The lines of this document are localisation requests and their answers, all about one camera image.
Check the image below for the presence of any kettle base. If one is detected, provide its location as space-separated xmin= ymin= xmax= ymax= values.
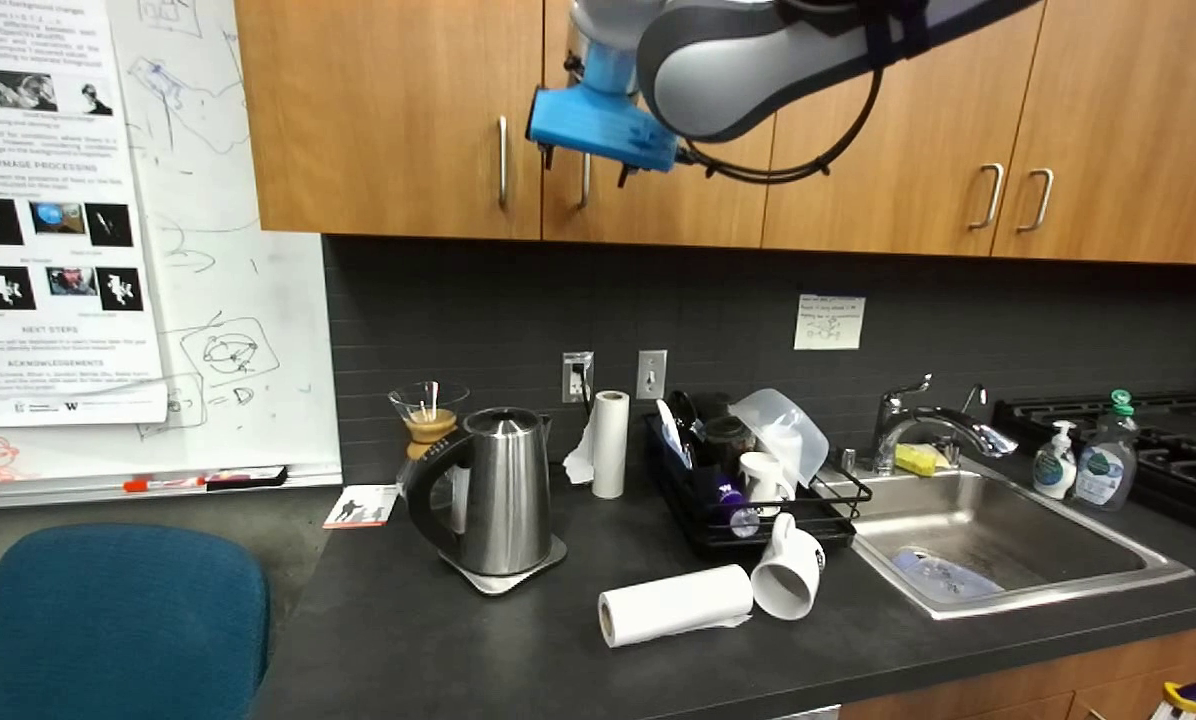
xmin=434 ymin=532 xmax=571 ymax=605

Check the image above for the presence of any wall power outlet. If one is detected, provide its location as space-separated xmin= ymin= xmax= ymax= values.
xmin=560 ymin=349 xmax=600 ymax=409

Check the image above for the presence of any white wall plate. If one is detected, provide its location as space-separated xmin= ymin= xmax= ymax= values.
xmin=792 ymin=294 xmax=873 ymax=357

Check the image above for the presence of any poster with black photos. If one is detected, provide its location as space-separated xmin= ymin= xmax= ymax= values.
xmin=0 ymin=0 xmax=177 ymax=437

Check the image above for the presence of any white blue utensil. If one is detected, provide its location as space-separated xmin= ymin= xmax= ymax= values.
xmin=654 ymin=391 xmax=696 ymax=471

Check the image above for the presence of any grey wall switch plate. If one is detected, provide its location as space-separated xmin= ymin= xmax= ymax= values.
xmin=633 ymin=343 xmax=675 ymax=404

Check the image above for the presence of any small printed card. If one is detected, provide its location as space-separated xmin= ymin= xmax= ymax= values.
xmin=321 ymin=482 xmax=405 ymax=535

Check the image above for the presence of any yellow sponge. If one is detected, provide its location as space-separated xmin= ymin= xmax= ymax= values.
xmin=889 ymin=439 xmax=960 ymax=486

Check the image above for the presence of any wooden lower cabinet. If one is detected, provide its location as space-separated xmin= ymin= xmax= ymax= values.
xmin=840 ymin=617 xmax=1196 ymax=720

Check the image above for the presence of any white pump soap dispenser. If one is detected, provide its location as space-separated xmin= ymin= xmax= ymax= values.
xmin=1027 ymin=415 xmax=1085 ymax=505

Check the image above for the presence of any yellow purple clamp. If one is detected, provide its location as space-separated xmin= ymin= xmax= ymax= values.
xmin=1149 ymin=674 xmax=1196 ymax=720

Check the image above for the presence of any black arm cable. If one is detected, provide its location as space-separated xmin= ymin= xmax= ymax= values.
xmin=675 ymin=62 xmax=889 ymax=187

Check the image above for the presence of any whiteboard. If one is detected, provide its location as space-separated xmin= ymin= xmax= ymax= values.
xmin=0 ymin=0 xmax=347 ymax=517

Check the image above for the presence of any clear plastic container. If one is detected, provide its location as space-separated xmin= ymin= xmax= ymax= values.
xmin=724 ymin=384 xmax=838 ymax=494

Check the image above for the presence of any blue item in sink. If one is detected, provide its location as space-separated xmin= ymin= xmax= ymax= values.
xmin=889 ymin=540 xmax=1017 ymax=613

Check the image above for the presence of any blue office chair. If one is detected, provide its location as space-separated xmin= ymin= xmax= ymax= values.
xmin=0 ymin=521 xmax=276 ymax=720

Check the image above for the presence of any stainless steel sink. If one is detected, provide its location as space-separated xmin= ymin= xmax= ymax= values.
xmin=826 ymin=454 xmax=1196 ymax=623

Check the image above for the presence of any black stove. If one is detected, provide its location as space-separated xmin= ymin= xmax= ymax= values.
xmin=994 ymin=390 xmax=1196 ymax=543

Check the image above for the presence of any glass pour-over coffee maker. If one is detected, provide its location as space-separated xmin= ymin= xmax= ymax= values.
xmin=383 ymin=381 xmax=478 ymax=464

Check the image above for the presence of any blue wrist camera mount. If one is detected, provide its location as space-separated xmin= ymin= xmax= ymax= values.
xmin=524 ymin=37 xmax=690 ymax=176

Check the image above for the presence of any stainless steel kettle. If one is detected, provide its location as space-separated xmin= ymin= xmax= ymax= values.
xmin=402 ymin=404 xmax=560 ymax=581

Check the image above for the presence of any white mug with black print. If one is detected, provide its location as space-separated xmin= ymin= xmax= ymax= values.
xmin=750 ymin=510 xmax=831 ymax=627

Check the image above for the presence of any chrome faucet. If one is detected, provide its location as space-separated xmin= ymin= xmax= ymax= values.
xmin=873 ymin=369 xmax=1003 ymax=471

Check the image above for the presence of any green cap dish soap bottle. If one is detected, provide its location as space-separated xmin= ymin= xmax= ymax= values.
xmin=1067 ymin=384 xmax=1143 ymax=517

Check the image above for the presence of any black wire dish rack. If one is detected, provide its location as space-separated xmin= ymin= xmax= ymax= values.
xmin=643 ymin=398 xmax=877 ymax=565

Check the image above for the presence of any black utensil caddy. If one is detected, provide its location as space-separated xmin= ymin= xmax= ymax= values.
xmin=643 ymin=404 xmax=709 ymax=497

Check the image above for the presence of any plain white mug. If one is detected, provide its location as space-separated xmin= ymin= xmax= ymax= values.
xmin=737 ymin=450 xmax=801 ymax=510

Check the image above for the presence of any small purple white object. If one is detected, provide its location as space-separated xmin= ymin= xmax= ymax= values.
xmin=713 ymin=482 xmax=765 ymax=540

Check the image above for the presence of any black whiteboard eraser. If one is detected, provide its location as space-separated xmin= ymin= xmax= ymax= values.
xmin=202 ymin=464 xmax=293 ymax=497

